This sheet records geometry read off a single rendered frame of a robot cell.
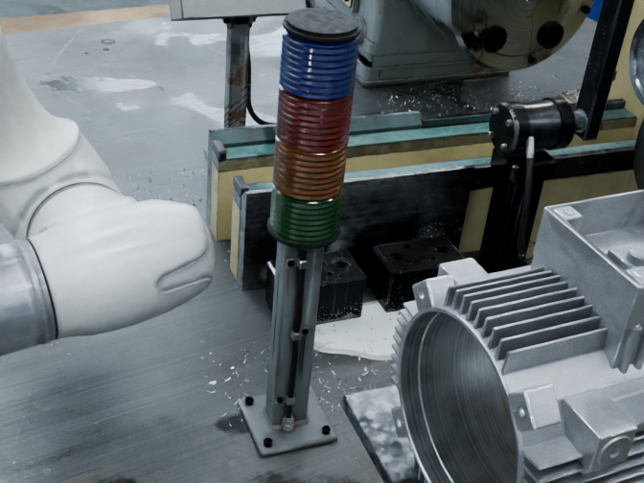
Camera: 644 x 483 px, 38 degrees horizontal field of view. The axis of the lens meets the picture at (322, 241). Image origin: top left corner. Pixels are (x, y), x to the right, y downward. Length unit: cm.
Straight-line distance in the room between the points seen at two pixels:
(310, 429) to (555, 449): 38
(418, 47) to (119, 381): 90
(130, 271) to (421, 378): 25
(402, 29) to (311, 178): 91
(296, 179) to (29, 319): 24
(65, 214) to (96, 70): 86
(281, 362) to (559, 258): 33
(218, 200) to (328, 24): 49
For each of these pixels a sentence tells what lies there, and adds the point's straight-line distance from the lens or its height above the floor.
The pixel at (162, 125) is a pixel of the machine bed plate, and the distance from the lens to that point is 150.
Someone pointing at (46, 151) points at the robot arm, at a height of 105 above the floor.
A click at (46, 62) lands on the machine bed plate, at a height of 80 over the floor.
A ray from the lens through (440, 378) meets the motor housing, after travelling 75.
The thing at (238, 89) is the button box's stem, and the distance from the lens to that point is 133.
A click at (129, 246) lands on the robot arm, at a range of 80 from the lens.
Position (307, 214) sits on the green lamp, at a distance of 78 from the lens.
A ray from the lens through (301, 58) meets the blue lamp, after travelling 72.
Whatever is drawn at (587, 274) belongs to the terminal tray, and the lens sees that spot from 65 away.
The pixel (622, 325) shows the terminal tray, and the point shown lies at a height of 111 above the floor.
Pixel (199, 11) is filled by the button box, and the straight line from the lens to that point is 126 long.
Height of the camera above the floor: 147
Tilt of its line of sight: 33 degrees down
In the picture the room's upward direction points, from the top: 6 degrees clockwise
